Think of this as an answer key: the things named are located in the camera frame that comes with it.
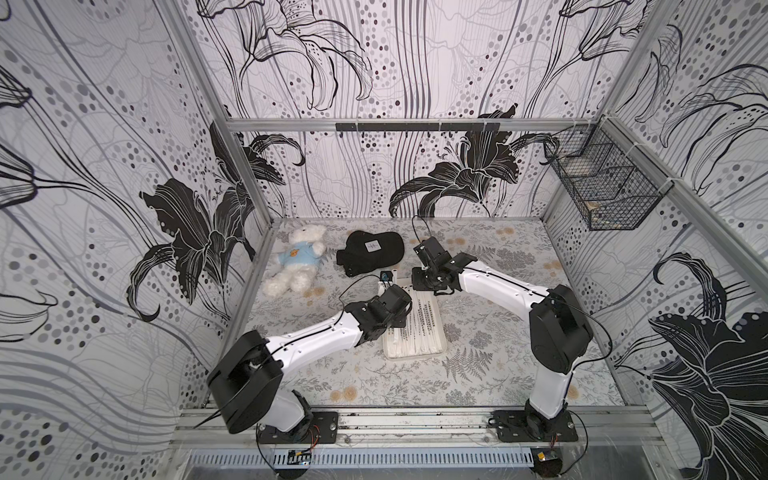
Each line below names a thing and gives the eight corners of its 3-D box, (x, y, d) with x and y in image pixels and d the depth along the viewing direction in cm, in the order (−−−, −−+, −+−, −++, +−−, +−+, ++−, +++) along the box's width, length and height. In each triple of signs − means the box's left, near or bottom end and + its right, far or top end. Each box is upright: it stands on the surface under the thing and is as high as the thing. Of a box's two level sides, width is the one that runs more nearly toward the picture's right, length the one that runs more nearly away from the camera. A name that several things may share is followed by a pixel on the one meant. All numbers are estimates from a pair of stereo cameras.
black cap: (341, 279, 104) (338, 267, 98) (335, 248, 113) (332, 236, 107) (406, 263, 108) (406, 251, 102) (394, 235, 117) (394, 222, 111)
